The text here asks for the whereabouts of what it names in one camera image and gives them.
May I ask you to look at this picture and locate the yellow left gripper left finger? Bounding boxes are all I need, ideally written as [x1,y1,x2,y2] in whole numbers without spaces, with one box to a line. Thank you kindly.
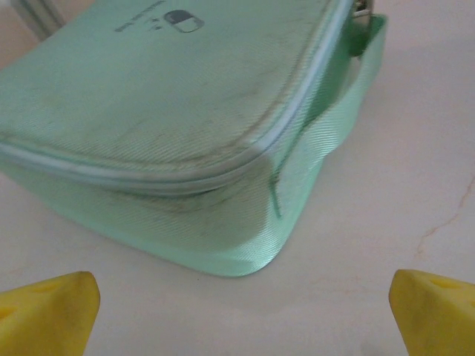
[0,270,101,356]

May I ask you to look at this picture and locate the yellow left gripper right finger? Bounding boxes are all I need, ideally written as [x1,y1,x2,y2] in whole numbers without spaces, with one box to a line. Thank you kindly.
[387,268,475,356]

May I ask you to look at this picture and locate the mint green medicine bag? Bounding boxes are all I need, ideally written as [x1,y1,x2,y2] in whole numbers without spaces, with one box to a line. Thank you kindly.
[0,0,389,279]

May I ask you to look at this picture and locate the aluminium frame post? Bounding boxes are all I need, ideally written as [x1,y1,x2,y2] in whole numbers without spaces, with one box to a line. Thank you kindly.
[10,0,70,40]

